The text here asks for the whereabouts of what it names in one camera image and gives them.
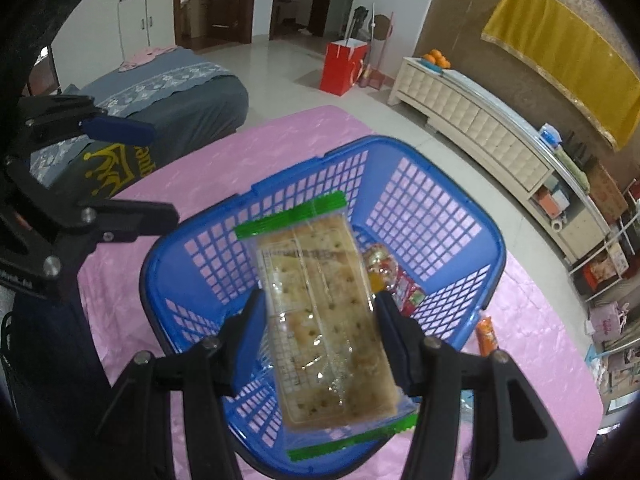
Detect white display cabinet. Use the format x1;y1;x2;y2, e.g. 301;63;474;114
117;0;176;58

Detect red paper bag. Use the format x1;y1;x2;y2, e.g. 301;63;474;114
319;39;370;97

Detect green-ended cracker packet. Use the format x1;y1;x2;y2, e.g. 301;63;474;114
234;191;418;462

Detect pink garment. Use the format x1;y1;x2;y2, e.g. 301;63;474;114
119;46;178;72

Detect folded green cloth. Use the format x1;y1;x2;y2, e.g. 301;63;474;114
552;150;591;191

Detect brown cardboard box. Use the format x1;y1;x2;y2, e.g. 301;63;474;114
582;165;630;221

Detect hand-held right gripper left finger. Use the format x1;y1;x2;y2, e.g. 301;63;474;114
92;289;269;480

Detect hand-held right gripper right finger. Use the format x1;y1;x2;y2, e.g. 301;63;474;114
372;291;556;480

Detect dark wooden doorway frame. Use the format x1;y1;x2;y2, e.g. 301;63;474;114
270;0;361;41

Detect dark grey crown print cloth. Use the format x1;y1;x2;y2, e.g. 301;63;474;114
65;77;250;198

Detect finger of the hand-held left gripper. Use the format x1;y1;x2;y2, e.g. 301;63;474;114
37;201;181;287
10;94;157;161

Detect red pizza print packet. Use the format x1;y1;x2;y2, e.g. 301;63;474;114
390;270;427;318

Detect yellow cloth cover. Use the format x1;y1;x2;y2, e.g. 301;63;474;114
481;0;640;151

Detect orange sausage packet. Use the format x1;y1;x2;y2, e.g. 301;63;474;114
475;316;500;358

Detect pile of oranges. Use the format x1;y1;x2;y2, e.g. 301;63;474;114
422;49;452;70

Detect grey covered bed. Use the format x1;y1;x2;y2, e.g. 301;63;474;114
30;47;241;171

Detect blue plastic basket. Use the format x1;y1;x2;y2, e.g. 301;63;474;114
139;135;507;466

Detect person's dark blue pants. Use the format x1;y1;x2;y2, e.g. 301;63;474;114
0;285;171;480

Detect cream media cabinet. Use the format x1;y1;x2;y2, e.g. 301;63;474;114
389;56;613;266

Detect white wire rack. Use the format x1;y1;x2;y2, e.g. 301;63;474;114
567;180;640;311

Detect small brown round wall decor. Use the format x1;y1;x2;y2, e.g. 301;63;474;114
372;14;396;41

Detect orange pizza print packet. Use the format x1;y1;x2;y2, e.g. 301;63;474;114
360;244;400;293

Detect pink shopping bag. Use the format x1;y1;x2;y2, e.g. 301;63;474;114
587;300;636;346

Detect black router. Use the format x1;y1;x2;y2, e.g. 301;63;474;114
562;132;598;171

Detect dark wooden door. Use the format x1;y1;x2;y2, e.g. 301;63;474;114
172;0;273;53

